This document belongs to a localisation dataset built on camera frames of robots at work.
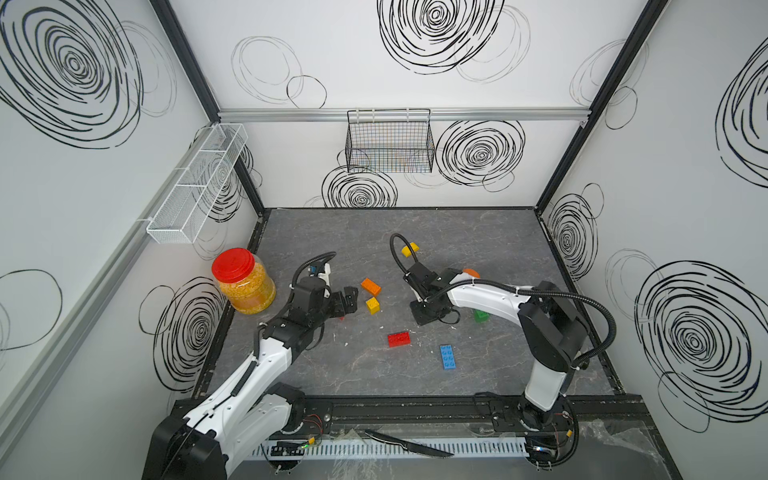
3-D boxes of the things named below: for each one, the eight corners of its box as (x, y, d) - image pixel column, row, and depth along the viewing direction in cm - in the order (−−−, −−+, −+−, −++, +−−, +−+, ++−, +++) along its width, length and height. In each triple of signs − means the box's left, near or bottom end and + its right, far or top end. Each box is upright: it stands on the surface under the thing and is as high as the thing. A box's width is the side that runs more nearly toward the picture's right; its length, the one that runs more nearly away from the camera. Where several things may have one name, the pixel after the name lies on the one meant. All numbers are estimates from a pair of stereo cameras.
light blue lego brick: (441, 369, 83) (442, 367, 82) (439, 346, 87) (440, 344, 86) (455, 369, 83) (456, 367, 82) (452, 347, 87) (453, 344, 86)
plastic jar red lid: (233, 315, 94) (203, 282, 78) (245, 283, 101) (220, 247, 86) (272, 316, 94) (249, 283, 78) (281, 283, 101) (261, 247, 86)
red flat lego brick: (388, 348, 87) (388, 345, 85) (386, 337, 89) (386, 334, 87) (411, 344, 88) (411, 341, 86) (409, 334, 90) (409, 330, 88)
